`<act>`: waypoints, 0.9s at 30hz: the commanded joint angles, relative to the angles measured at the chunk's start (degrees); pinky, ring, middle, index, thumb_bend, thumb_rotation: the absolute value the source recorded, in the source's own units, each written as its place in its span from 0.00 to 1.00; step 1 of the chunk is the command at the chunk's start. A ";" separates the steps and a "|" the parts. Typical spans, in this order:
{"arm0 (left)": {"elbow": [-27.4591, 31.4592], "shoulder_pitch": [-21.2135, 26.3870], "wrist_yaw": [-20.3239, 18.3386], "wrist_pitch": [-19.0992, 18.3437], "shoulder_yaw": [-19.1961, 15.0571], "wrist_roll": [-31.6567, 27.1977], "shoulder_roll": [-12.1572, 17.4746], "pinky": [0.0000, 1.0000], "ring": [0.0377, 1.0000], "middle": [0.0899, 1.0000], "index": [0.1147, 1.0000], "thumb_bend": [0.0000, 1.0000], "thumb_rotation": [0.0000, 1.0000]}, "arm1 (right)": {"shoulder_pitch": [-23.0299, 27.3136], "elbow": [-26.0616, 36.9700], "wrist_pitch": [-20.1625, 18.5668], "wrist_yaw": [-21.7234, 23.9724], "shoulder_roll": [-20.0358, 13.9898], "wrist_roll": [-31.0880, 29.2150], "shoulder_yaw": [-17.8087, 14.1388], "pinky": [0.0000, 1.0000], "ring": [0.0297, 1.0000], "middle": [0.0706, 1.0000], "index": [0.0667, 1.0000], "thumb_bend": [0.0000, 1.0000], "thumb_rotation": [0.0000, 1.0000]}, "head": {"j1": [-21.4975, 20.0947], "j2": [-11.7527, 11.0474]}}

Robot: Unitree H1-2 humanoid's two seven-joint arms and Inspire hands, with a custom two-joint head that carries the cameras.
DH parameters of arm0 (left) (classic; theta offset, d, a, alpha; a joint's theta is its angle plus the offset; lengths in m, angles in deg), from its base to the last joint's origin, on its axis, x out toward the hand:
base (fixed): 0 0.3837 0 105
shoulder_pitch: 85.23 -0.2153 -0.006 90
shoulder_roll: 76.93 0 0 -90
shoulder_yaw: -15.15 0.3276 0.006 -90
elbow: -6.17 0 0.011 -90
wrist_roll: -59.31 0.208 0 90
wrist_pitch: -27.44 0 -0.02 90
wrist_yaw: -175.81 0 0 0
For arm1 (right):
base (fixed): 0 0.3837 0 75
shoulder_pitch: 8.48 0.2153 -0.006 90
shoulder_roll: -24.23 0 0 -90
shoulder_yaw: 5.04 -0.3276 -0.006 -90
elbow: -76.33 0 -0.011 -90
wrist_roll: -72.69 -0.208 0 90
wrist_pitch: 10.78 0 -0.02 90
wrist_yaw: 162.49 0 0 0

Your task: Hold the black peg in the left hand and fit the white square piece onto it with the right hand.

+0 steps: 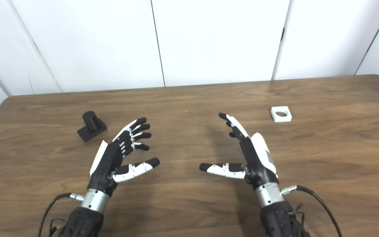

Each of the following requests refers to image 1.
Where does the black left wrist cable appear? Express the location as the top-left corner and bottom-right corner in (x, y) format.
(38, 193), (85, 237)

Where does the black peg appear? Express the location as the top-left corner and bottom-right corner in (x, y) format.
(77, 111), (108, 143)

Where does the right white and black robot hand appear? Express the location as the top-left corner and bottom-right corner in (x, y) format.
(199, 113), (280, 191)

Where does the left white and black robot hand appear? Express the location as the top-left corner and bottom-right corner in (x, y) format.
(88, 117), (161, 197)

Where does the white square piece with hole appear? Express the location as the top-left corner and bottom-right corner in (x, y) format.
(270, 106), (293, 123)

